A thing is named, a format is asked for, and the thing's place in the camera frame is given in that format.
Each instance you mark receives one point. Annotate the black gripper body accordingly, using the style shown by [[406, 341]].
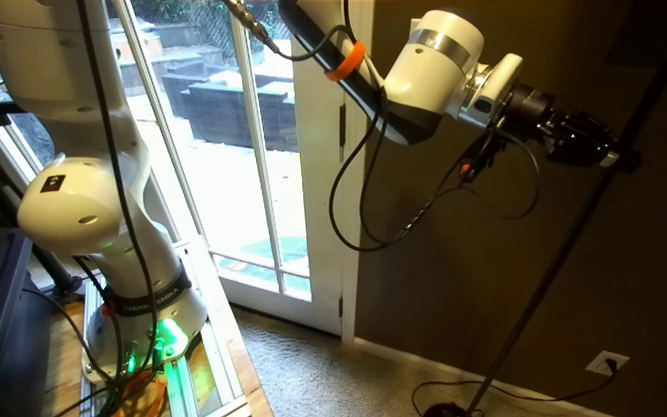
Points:
[[569, 132]]

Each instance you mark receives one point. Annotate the black floor lamp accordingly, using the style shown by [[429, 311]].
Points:
[[572, 232]]

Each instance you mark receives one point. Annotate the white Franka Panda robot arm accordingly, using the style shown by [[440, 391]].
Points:
[[79, 209]]

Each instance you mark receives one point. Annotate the white framed glass door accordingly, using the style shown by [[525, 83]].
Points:
[[325, 232]]

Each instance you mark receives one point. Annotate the dark outdoor block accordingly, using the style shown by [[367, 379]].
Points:
[[226, 112]]

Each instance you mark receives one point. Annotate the white wall outlet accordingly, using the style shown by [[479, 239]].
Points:
[[606, 363]]

